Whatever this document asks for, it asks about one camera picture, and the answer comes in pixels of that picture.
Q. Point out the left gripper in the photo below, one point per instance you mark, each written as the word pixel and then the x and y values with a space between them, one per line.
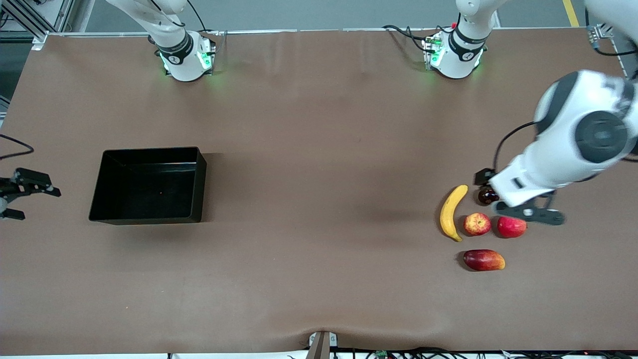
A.
pixel 482 177

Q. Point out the small red yellow apple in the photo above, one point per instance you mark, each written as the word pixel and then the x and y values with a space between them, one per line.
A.
pixel 477 224

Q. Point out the yellow banana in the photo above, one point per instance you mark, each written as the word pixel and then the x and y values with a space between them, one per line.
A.
pixel 448 214

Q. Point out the black plastic box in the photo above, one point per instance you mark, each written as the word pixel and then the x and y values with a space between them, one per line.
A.
pixel 149 194

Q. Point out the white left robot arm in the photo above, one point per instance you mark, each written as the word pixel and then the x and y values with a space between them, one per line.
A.
pixel 553 159

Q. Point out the dark purple mangosteen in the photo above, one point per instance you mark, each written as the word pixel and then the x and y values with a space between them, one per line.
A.
pixel 486 197

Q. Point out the red peach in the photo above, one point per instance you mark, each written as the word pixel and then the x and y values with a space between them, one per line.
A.
pixel 512 228

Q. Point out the red yellow mango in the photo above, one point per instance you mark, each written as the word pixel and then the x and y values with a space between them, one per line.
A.
pixel 483 260

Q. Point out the brown table mat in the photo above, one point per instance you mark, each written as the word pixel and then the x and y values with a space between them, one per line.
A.
pixel 299 249

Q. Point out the metal table clamp bracket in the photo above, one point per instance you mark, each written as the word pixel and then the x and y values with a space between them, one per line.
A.
pixel 321 346

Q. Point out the silver table edge rail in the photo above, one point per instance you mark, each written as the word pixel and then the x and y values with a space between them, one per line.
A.
pixel 299 31

